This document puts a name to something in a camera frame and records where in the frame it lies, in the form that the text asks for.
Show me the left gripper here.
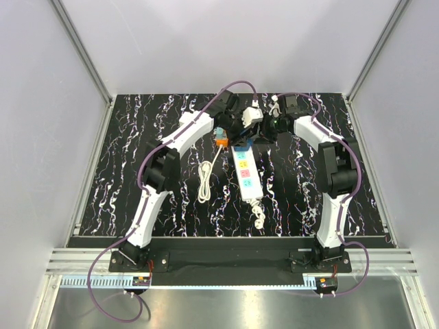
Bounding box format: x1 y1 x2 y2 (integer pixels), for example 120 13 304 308
219 110 252 147

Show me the blue cube adapter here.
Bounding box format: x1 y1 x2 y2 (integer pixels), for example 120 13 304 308
237 129 254 147

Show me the orange power strip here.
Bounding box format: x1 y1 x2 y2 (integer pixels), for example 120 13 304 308
215 129 229 148

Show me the teal USB charger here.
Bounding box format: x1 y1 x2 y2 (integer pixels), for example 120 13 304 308
215 127 224 138

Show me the white power strip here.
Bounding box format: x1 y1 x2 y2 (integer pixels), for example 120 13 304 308
232 143 263 202

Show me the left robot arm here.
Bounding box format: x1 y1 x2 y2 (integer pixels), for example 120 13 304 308
118 90 263 271

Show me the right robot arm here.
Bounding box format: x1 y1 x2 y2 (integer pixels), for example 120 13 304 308
257 93 361 272

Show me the black marble mat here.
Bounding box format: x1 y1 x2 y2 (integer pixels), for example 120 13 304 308
68 92 388 238

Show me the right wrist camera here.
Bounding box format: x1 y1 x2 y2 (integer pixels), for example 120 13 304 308
269 95 281 118

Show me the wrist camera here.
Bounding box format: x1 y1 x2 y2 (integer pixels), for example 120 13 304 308
269 95 281 118
241 107 263 128

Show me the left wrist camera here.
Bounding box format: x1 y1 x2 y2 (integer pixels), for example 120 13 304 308
241 107 263 128

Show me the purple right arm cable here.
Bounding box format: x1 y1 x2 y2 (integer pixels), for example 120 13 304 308
276 91 370 297

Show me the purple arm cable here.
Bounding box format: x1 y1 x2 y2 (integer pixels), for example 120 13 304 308
276 91 370 297
87 81 260 323

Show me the white orange-strip cord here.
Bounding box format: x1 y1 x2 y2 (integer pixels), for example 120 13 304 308
197 143 226 204

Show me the white strip cord bundle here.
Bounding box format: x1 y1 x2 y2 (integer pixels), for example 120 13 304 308
250 200 268 232

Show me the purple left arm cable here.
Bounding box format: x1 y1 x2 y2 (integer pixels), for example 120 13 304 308
87 81 260 323

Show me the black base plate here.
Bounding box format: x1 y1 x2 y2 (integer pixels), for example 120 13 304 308
109 237 352 283

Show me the slotted cable duct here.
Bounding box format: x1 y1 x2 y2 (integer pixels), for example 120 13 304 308
60 275 333 291

